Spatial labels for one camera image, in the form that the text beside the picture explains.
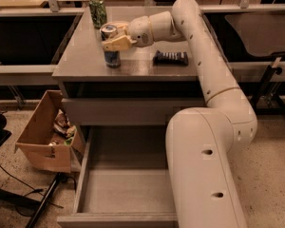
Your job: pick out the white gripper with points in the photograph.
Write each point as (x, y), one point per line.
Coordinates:
(141, 30)

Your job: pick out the green soda can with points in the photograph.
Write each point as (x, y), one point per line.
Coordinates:
(98, 13)

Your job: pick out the dark blue snack packet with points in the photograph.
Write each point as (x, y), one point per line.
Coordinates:
(174, 58)

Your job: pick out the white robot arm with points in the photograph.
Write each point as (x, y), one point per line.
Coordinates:
(197, 138)

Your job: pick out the grey top drawer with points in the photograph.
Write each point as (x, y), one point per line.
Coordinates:
(125, 111)

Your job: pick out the black tripod leg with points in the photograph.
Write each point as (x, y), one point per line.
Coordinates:
(46, 199)

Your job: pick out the grey drawer cabinet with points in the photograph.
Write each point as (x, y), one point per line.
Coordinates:
(82, 72)

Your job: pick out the blue silver redbull can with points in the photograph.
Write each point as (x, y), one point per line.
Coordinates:
(112, 58)

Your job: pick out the open grey middle drawer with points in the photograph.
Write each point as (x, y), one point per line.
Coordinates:
(124, 181)

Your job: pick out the cardboard box with trash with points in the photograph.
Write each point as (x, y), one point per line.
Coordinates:
(44, 147)

